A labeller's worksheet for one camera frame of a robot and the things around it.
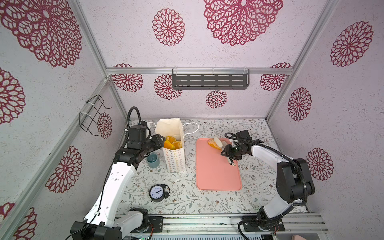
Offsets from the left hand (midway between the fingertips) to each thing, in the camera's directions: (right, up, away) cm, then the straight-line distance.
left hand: (162, 142), depth 76 cm
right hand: (+35, -7, +15) cm, 39 cm away
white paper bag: (+4, +8, +13) cm, 16 cm away
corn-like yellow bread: (+2, +1, +19) cm, 19 cm away
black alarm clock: (-3, -28, +5) cm, 29 cm away
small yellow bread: (+7, -2, +13) cm, 15 cm away
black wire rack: (-37, +16, +2) cm, 41 cm away
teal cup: (-9, -13, +18) cm, 24 cm away
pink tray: (+29, -19, +17) cm, 39 cm away
